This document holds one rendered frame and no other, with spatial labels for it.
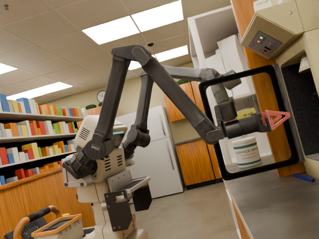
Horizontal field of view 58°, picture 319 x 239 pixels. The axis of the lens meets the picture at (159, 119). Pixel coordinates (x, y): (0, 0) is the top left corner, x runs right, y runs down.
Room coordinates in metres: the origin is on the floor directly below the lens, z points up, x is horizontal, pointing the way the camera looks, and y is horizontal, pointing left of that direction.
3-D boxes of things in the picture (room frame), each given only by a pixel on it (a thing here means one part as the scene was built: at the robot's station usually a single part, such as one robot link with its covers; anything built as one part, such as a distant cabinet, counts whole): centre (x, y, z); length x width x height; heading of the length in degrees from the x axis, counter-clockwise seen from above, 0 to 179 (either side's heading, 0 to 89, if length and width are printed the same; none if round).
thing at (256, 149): (1.13, -0.33, 1.19); 0.30 x 0.01 x 0.40; 88
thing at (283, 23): (0.98, -0.43, 1.46); 0.32 x 0.12 x 0.10; 173
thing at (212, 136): (1.00, -0.20, 1.22); 0.12 x 0.09 x 0.11; 76
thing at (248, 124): (0.98, -0.30, 1.19); 0.10 x 0.07 x 0.07; 173
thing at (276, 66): (1.12, -0.49, 1.19); 0.03 x 0.02 x 0.39; 173
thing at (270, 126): (0.94, -0.36, 1.19); 0.09 x 0.07 x 0.07; 83
